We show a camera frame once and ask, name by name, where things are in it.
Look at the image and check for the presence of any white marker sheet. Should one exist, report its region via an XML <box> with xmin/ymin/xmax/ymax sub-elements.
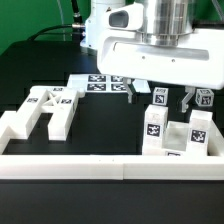
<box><xmin>66</xmin><ymin>73</ymin><xmax>152</xmax><ymax>95</ymax></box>

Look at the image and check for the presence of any white U-shaped fence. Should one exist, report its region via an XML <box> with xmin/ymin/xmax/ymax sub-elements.
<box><xmin>0</xmin><ymin>111</ymin><xmax>224</xmax><ymax>180</ymax></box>

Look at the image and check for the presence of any white chair seat part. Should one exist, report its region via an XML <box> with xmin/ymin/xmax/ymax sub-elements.
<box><xmin>141</xmin><ymin>120</ymin><xmax>218</xmax><ymax>157</ymax></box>

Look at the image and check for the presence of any grey thin cable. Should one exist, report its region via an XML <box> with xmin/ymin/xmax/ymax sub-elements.
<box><xmin>56</xmin><ymin>0</ymin><xmax>66</xmax><ymax>42</ymax></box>

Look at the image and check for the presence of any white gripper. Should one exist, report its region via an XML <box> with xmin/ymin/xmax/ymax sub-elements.
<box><xmin>97</xmin><ymin>2</ymin><xmax>224</xmax><ymax>112</ymax></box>

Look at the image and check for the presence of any black cable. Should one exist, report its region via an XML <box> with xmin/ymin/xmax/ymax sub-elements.
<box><xmin>27</xmin><ymin>0</ymin><xmax>86</xmax><ymax>42</ymax></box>

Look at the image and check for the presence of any white chair back frame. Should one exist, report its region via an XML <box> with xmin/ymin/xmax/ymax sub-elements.
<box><xmin>10</xmin><ymin>86</ymin><xmax>85</xmax><ymax>141</ymax></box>

